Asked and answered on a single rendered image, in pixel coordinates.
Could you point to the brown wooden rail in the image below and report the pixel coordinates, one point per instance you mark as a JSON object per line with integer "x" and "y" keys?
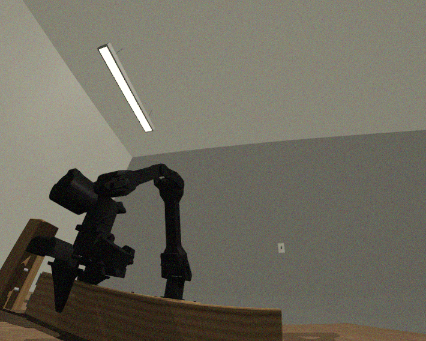
{"x": 99, "y": 313}

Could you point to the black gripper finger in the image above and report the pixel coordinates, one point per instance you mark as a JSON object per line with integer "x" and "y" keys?
{"x": 91, "y": 278}
{"x": 63, "y": 279}

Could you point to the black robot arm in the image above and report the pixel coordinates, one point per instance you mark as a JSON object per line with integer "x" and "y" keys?
{"x": 80, "y": 195}

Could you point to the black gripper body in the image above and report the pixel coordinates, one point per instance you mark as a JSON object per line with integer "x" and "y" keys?
{"x": 68, "y": 254}

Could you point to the dark brown wooden post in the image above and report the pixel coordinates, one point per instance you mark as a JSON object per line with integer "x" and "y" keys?
{"x": 20, "y": 268}

